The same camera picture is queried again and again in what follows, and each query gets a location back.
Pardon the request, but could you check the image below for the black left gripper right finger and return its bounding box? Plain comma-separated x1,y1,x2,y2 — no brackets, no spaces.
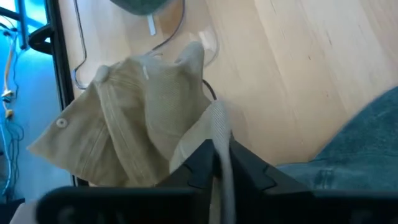
229,139,312,192

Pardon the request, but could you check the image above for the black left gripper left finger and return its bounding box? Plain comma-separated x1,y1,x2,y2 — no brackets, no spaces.
155,139,220,189

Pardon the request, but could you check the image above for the beige corduroy cap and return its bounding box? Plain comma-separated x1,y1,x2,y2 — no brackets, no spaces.
27,41,237,224

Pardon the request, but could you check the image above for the dark green cap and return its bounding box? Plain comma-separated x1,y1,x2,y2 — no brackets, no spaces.
109,0,170,36
276,86,398,191

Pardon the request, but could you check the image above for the black frame handle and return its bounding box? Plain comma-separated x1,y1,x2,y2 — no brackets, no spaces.
28,24,55,55

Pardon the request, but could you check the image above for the yellow floor cable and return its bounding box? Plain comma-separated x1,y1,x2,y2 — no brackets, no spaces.
0,29,20,119

